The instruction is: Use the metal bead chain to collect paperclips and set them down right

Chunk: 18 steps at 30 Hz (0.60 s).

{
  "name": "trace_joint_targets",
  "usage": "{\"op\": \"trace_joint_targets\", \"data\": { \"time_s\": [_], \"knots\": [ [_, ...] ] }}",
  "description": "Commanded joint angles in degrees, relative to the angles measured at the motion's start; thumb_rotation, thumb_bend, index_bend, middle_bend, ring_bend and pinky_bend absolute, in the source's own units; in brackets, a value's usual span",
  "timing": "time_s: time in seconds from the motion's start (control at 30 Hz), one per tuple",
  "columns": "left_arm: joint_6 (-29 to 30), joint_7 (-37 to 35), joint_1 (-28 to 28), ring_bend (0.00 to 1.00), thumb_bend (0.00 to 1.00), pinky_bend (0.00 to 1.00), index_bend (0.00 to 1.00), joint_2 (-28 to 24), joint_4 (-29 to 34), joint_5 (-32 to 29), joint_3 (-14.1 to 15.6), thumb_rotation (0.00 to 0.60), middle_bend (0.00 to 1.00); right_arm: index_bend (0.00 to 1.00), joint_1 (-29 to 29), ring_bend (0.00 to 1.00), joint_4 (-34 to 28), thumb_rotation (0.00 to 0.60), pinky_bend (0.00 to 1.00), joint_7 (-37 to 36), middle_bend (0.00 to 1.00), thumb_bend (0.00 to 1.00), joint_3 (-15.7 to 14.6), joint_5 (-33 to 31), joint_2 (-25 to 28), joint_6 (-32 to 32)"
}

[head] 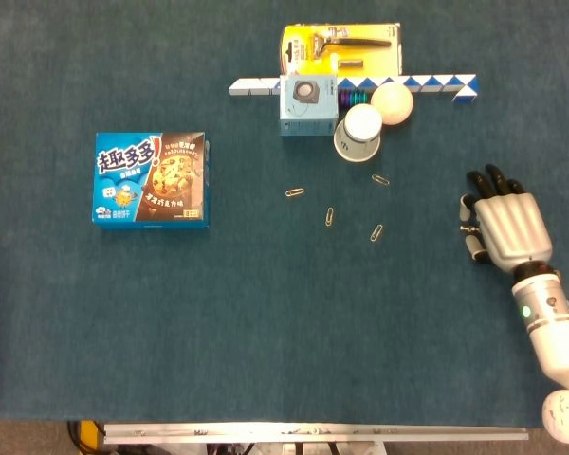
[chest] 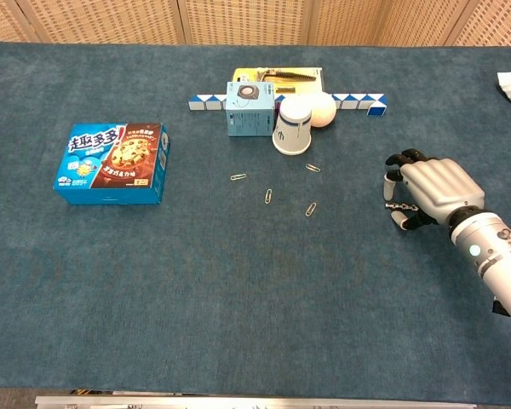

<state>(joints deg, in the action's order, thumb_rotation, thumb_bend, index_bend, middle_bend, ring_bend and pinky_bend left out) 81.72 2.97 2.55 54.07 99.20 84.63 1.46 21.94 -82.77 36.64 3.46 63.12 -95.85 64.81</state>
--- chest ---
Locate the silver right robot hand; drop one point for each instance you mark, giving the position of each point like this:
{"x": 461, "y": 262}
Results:
{"x": 443, "y": 187}

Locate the metal paper clip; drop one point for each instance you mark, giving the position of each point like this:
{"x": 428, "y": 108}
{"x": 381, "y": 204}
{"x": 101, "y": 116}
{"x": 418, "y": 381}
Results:
{"x": 268, "y": 196}
{"x": 310, "y": 209}
{"x": 238, "y": 176}
{"x": 312, "y": 168}

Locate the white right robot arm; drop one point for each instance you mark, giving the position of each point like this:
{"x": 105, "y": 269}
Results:
{"x": 494, "y": 247}

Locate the blue white snake puzzle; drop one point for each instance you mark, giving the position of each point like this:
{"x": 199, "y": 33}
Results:
{"x": 377, "y": 108}

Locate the cream white ball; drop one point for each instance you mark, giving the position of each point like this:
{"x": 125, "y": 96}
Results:
{"x": 324, "y": 108}

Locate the white paper cup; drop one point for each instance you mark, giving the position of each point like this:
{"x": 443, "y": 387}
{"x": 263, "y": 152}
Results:
{"x": 293, "y": 128}

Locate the yellow razor blister pack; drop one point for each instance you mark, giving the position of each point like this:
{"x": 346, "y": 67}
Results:
{"x": 298, "y": 78}

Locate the light blue speaker box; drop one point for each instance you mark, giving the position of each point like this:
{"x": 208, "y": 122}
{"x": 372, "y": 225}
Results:
{"x": 249, "y": 113}

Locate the woven bamboo folding screen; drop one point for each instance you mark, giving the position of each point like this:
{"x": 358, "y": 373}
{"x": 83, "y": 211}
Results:
{"x": 238, "y": 21}

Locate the blue chocolate chip cookie box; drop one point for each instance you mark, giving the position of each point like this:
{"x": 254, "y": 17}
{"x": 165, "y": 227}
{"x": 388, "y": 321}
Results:
{"x": 110, "y": 162}

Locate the aluminium rail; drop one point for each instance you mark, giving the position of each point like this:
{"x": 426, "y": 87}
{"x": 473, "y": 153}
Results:
{"x": 238, "y": 402}

